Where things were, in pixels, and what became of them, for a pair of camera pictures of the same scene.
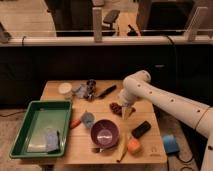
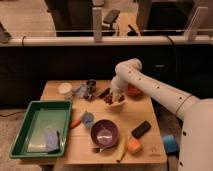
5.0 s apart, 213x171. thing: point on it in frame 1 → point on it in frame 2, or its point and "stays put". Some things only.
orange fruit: (134, 146) stays put
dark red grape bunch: (118, 108) → (108, 97)
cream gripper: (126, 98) → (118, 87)
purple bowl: (105, 133) stays put
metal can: (91, 88) stays put
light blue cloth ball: (87, 119) stays put
